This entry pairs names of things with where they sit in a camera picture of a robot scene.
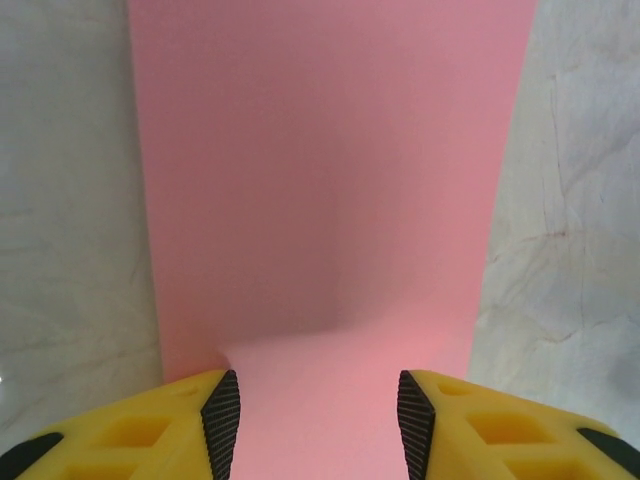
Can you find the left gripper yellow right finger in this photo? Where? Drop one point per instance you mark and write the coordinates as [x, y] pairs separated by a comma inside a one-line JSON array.
[[500, 440]]

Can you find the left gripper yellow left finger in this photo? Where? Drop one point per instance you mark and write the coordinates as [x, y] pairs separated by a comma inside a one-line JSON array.
[[125, 440]]

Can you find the pink cloth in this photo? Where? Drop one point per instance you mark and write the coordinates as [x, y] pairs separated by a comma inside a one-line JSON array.
[[325, 175]]

